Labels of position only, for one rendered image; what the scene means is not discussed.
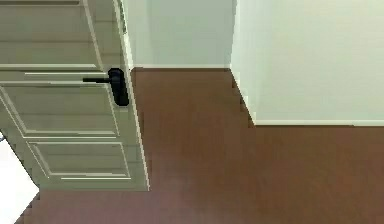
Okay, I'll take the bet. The white panelled room door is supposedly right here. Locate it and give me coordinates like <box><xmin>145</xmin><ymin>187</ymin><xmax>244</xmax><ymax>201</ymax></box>
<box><xmin>0</xmin><ymin>0</ymin><xmax>151</xmax><ymax>192</ymax></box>

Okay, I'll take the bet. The black door handle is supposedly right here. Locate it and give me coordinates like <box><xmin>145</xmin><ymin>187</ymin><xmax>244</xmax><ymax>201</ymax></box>
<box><xmin>82</xmin><ymin>67</ymin><xmax>130</xmax><ymax>108</ymax></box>

